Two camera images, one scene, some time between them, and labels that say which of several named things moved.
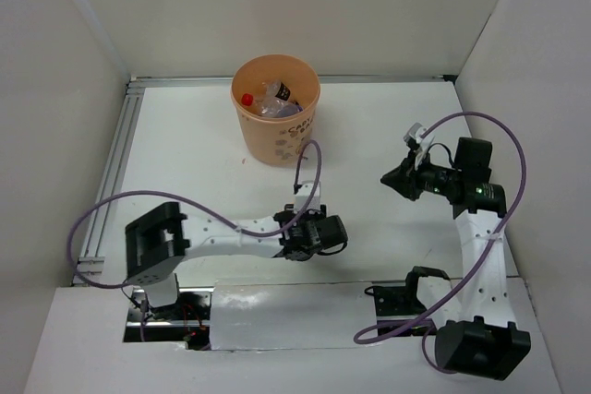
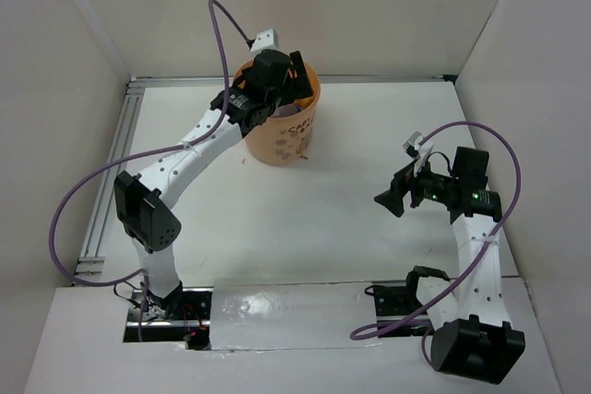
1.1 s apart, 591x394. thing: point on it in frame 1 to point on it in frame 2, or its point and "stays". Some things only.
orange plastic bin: (276, 141) stays
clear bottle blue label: (274, 108) stays
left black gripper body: (315, 215) to (282, 96)
